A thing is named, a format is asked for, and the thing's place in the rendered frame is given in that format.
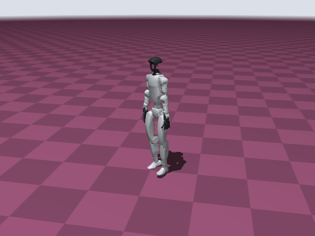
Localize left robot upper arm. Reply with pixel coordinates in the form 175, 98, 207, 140
159, 77, 168, 102

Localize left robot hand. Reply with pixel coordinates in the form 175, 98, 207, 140
161, 115, 170, 130

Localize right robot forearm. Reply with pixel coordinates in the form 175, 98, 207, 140
143, 95, 150, 111

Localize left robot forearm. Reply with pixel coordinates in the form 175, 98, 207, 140
162, 96, 169, 119

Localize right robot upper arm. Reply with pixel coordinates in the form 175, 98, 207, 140
144, 74, 150, 97

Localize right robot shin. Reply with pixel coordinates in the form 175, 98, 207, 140
149, 139, 158, 163

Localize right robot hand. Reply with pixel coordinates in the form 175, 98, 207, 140
143, 107, 147, 122

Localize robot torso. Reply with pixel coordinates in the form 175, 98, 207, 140
148, 73, 165, 118

